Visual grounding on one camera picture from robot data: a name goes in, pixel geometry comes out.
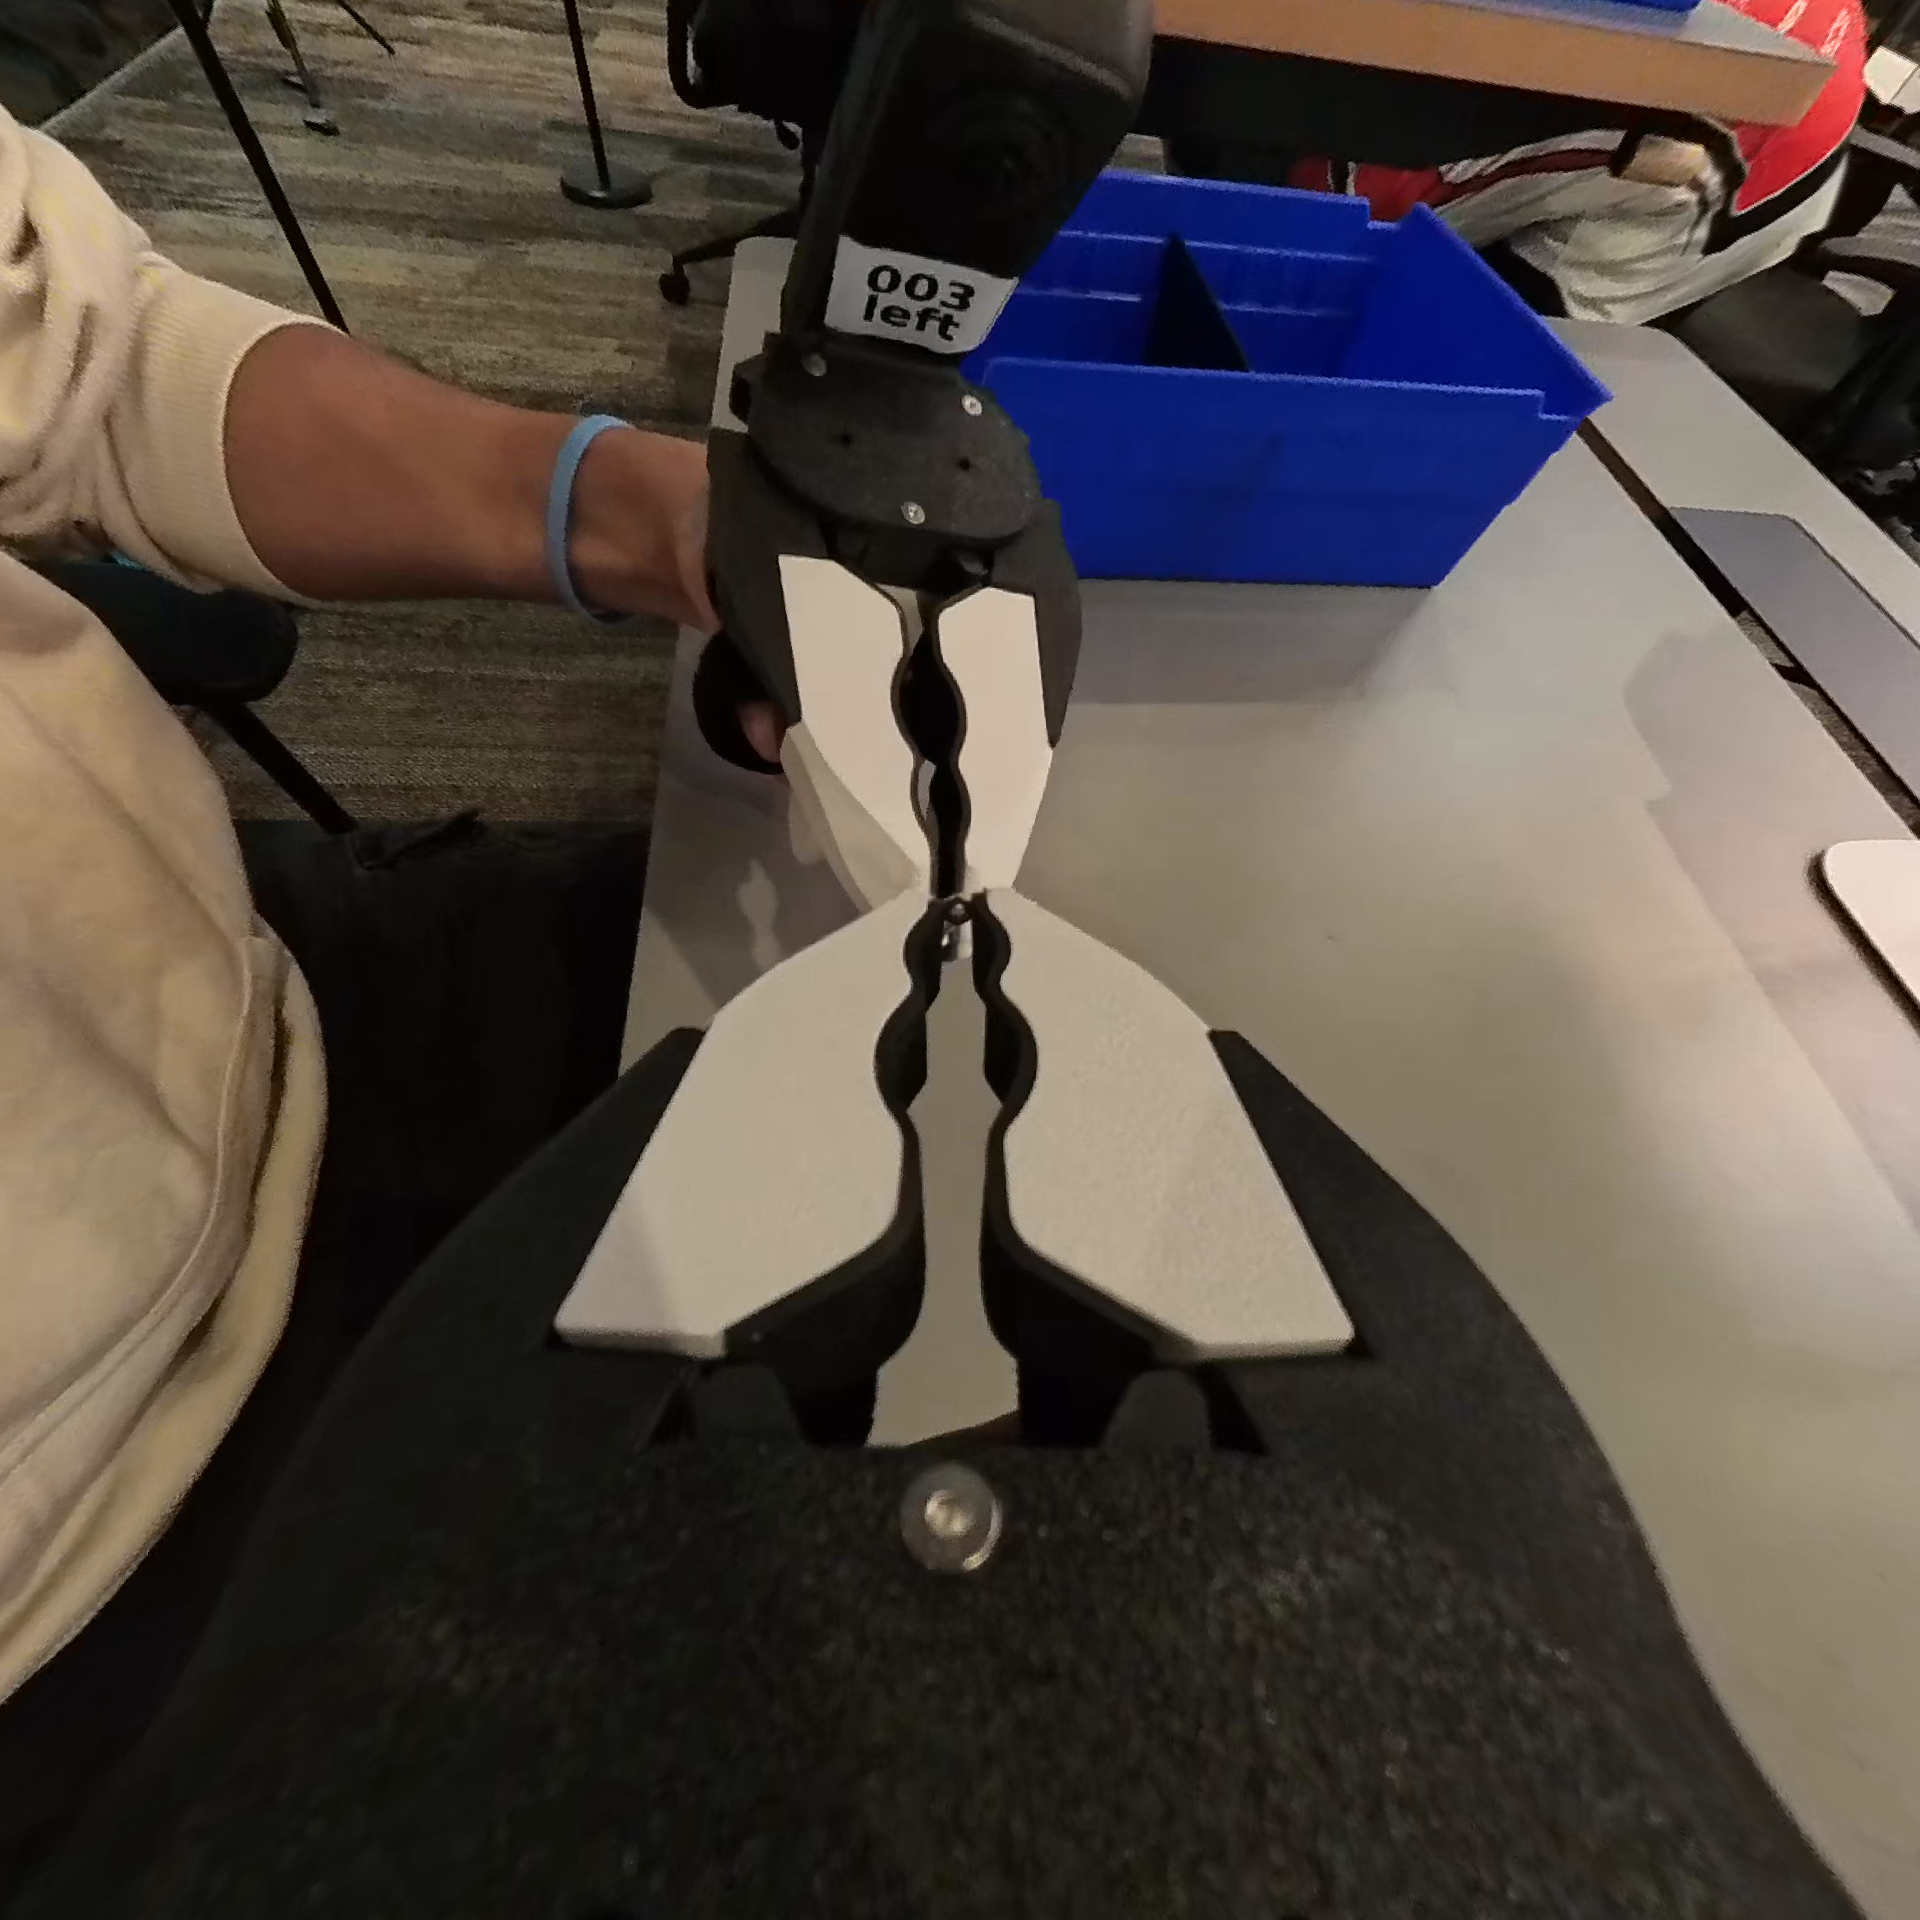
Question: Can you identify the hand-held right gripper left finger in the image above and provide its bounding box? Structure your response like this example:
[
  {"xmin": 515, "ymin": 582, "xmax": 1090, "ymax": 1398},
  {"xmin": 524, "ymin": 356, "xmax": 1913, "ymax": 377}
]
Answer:
[{"xmin": 551, "ymin": 893, "xmax": 948, "ymax": 1450}]

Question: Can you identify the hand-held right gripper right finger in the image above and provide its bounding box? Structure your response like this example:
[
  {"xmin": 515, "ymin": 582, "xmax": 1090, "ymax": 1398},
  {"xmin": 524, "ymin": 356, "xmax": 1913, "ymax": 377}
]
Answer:
[{"xmin": 963, "ymin": 889, "xmax": 1361, "ymax": 1450}]

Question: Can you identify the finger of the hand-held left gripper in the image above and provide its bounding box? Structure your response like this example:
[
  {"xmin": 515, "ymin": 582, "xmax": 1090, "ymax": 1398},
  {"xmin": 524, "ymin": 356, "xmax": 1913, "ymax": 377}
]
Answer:
[
  {"xmin": 775, "ymin": 555, "xmax": 942, "ymax": 919},
  {"xmin": 934, "ymin": 582, "xmax": 1056, "ymax": 894}
]

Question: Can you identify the blue plastic divided bin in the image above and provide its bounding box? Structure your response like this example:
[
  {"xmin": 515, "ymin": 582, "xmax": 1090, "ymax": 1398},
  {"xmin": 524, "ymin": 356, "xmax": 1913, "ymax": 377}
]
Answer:
[{"xmin": 959, "ymin": 168, "xmax": 1615, "ymax": 592}]

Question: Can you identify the person's left forearm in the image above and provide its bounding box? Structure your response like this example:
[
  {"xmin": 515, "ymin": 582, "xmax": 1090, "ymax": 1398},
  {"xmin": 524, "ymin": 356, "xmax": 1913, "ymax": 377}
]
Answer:
[{"xmin": 0, "ymin": 105, "xmax": 632, "ymax": 620}]

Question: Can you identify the blue wristband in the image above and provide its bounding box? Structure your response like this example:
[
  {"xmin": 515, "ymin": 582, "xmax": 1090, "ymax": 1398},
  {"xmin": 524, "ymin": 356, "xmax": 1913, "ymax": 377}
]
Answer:
[{"xmin": 541, "ymin": 415, "xmax": 642, "ymax": 627}]

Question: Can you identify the black microphone stand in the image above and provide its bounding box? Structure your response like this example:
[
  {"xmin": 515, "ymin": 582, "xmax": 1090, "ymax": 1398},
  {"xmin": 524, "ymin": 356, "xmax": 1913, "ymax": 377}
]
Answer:
[{"xmin": 553, "ymin": 0, "xmax": 658, "ymax": 212}]

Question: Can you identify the black office chair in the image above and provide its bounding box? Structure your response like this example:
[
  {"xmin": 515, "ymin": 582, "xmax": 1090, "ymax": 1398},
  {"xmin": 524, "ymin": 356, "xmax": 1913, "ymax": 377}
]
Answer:
[
  {"xmin": 1662, "ymin": 126, "xmax": 1920, "ymax": 500},
  {"xmin": 29, "ymin": 559, "xmax": 363, "ymax": 837},
  {"xmin": 655, "ymin": 0, "xmax": 846, "ymax": 313}
]

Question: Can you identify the person's cream sweater torso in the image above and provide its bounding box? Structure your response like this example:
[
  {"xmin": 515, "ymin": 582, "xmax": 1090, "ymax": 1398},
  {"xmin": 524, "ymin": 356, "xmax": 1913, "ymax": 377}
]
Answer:
[{"xmin": 0, "ymin": 555, "xmax": 330, "ymax": 1706}]

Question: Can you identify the wooden office desk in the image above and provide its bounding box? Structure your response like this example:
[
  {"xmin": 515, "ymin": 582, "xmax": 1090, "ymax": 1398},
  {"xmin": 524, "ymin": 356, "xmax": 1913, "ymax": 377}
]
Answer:
[{"xmin": 1151, "ymin": 0, "xmax": 1842, "ymax": 132}]

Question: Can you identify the white metal display stand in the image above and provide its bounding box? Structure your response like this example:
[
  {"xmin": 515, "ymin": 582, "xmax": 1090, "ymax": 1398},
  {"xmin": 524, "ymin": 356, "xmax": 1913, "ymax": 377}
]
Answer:
[{"xmin": 1818, "ymin": 839, "xmax": 1920, "ymax": 1011}]

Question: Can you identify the dark table inset panel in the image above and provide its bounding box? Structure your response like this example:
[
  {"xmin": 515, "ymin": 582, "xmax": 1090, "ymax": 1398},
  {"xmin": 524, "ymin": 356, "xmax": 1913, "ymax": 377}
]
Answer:
[{"xmin": 1669, "ymin": 505, "xmax": 1920, "ymax": 801}]

